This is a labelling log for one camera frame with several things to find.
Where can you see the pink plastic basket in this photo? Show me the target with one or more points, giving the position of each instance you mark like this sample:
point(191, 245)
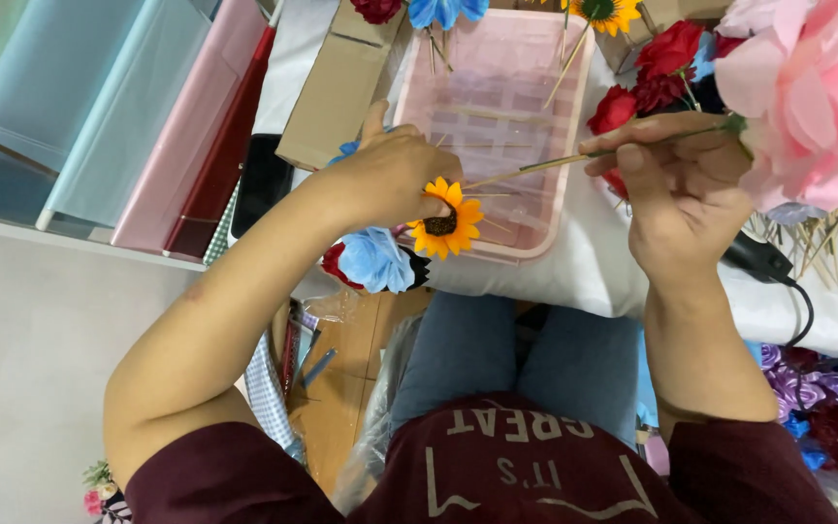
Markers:
point(506, 80)

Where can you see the brown cardboard box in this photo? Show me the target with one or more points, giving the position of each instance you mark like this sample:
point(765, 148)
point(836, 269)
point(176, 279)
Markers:
point(339, 87)
point(626, 47)

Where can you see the grey blue wrapping paper roll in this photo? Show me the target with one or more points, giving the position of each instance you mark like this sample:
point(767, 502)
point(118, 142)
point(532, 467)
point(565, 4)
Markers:
point(33, 94)

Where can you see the white wrapping paper roll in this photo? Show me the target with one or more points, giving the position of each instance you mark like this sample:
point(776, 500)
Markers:
point(292, 58)

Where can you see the bundle of flower stem sticks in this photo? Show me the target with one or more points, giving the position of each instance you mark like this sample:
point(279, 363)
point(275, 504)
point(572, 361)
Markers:
point(819, 251)

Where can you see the dark crimson rose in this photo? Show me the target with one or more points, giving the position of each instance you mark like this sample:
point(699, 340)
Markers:
point(657, 91)
point(375, 9)

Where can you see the blue pen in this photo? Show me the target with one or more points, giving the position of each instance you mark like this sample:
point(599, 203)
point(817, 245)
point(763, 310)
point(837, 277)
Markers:
point(319, 367)

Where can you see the pink wrapping paper roll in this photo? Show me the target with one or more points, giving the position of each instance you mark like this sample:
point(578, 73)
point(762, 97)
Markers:
point(186, 145)

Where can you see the black glue gun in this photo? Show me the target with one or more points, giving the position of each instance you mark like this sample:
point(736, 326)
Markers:
point(753, 258)

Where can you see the pale blue wrapping paper roll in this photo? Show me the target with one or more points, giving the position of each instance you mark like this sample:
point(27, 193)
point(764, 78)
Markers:
point(128, 116)

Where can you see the blue checkered cloth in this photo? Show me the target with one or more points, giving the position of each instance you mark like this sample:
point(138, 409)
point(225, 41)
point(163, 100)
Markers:
point(268, 393)

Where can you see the light blue paper rose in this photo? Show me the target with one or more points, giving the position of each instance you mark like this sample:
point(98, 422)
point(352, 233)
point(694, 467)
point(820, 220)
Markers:
point(375, 262)

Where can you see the dark red wrapping paper roll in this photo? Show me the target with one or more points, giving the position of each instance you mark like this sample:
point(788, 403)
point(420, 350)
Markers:
point(219, 175)

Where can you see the heap of purple blue flowers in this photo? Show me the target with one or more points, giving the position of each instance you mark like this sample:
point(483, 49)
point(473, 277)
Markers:
point(819, 407)

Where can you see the large pink paper flower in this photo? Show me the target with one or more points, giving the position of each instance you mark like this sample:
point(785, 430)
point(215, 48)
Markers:
point(812, 94)

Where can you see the person's left hand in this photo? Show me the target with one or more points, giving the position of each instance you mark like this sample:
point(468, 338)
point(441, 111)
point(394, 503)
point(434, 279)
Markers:
point(390, 182)

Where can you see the black artificial flower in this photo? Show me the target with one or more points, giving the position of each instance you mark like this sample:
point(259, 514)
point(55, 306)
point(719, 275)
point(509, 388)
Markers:
point(419, 269)

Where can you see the white shelf board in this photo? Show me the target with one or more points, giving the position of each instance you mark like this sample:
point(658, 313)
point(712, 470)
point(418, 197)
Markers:
point(62, 240)

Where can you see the black phone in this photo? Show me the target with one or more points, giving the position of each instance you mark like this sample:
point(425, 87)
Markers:
point(262, 185)

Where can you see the maroon printed shirt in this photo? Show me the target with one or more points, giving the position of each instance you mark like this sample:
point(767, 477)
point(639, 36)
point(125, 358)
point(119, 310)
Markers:
point(506, 473)

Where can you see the green checkered wrapping paper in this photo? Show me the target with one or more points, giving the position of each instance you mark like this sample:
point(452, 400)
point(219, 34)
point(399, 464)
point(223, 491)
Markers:
point(222, 229)

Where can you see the bright red rose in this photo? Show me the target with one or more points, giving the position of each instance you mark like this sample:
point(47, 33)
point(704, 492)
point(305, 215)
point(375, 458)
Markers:
point(670, 47)
point(612, 109)

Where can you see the blue paper sheet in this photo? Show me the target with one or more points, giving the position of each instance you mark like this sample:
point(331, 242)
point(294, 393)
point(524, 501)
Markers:
point(645, 378)

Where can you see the person's right hand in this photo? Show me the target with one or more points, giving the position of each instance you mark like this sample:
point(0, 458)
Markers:
point(688, 211)

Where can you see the blue artificial flower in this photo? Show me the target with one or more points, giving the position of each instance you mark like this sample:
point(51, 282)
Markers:
point(444, 10)

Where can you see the small red rose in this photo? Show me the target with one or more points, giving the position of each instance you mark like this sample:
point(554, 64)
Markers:
point(333, 263)
point(614, 183)

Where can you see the small pink flower bouquet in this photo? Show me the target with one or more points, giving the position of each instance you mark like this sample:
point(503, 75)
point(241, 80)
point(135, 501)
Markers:
point(102, 495)

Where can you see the small blue flower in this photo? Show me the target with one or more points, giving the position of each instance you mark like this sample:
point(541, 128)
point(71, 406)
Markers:
point(346, 151)

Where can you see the lavender paper flower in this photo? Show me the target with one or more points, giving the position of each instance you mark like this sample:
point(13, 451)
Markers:
point(794, 213)

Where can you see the clear plastic bag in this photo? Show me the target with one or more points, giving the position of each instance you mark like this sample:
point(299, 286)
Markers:
point(382, 407)

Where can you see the blue jeans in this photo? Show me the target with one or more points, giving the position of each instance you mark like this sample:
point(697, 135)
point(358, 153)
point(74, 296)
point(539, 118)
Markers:
point(462, 356)

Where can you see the yellow artificial sunflower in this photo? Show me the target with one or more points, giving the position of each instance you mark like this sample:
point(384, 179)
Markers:
point(462, 229)
point(604, 13)

